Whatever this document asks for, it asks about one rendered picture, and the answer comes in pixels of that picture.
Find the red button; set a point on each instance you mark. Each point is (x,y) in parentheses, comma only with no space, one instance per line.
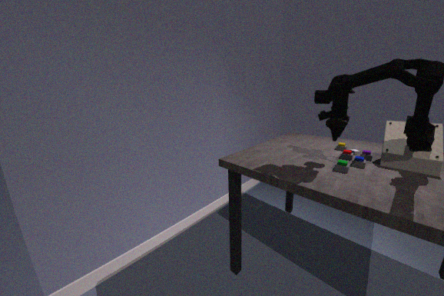
(346,154)

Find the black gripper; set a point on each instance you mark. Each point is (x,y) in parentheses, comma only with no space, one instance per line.
(339,122)

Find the blue button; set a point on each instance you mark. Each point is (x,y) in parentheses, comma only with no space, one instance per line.
(359,162)

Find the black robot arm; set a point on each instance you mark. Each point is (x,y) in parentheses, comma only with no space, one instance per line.
(427,82)

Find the purple button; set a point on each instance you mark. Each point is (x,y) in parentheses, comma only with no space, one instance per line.
(367,155)

